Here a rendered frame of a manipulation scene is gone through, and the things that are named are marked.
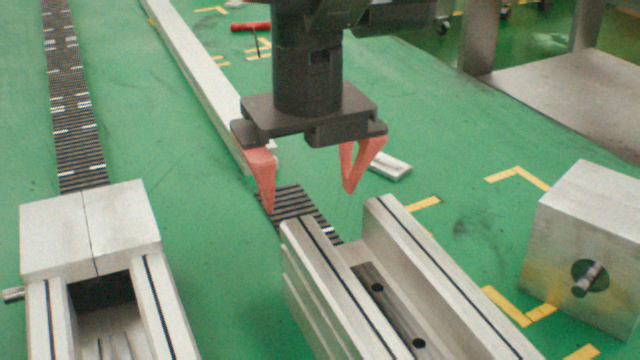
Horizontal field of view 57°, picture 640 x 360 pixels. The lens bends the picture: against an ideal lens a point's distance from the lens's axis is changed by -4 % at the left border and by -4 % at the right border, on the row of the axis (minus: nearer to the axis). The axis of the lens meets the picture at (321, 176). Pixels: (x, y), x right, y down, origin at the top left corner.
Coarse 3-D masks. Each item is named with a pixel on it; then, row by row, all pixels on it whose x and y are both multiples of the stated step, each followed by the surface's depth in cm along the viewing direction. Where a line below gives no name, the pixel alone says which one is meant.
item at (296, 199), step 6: (300, 192) 65; (276, 198) 64; (282, 198) 64; (288, 198) 64; (294, 198) 64; (300, 198) 64; (306, 198) 64; (276, 204) 63; (282, 204) 63; (288, 204) 63; (294, 204) 63; (300, 204) 63; (264, 210) 63
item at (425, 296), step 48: (288, 240) 46; (384, 240) 47; (432, 240) 45; (288, 288) 49; (336, 288) 41; (384, 288) 45; (432, 288) 42; (336, 336) 40; (384, 336) 37; (432, 336) 42; (480, 336) 37
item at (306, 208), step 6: (306, 204) 63; (312, 204) 63; (276, 210) 62; (282, 210) 62; (288, 210) 62; (294, 210) 62; (300, 210) 62; (306, 210) 62; (312, 210) 62; (270, 216) 62; (276, 216) 61; (282, 216) 61; (288, 216) 61; (294, 216) 62
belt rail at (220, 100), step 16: (144, 0) 119; (160, 0) 116; (160, 16) 108; (176, 16) 107; (160, 32) 107; (176, 32) 100; (176, 48) 94; (192, 48) 94; (192, 64) 88; (208, 64) 88; (192, 80) 87; (208, 80) 83; (224, 80) 83; (208, 96) 79; (224, 96) 79; (208, 112) 80; (224, 112) 75; (224, 128) 73; (272, 144) 68; (240, 160) 69
